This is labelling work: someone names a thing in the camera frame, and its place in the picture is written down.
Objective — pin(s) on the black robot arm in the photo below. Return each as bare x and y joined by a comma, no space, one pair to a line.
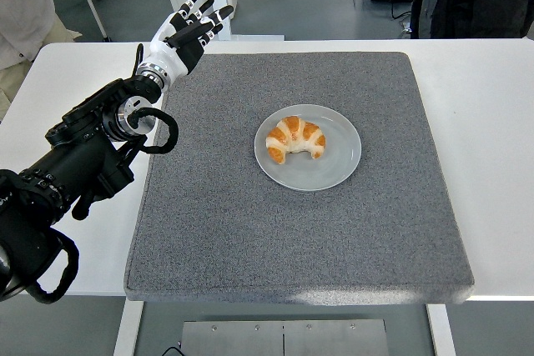
71,168

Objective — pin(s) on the grey metal plate with screws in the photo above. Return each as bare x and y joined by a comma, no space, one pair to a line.
283,339

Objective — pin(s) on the golden croissant bread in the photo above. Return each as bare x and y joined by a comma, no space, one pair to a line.
292,135

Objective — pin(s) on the grey felt mat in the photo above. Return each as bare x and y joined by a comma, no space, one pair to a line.
292,239

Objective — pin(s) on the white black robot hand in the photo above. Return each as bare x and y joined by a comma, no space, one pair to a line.
171,49

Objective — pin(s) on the grey round plate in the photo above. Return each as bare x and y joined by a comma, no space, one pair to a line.
334,168

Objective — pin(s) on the white table leg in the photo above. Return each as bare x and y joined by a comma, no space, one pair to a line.
127,331
442,331

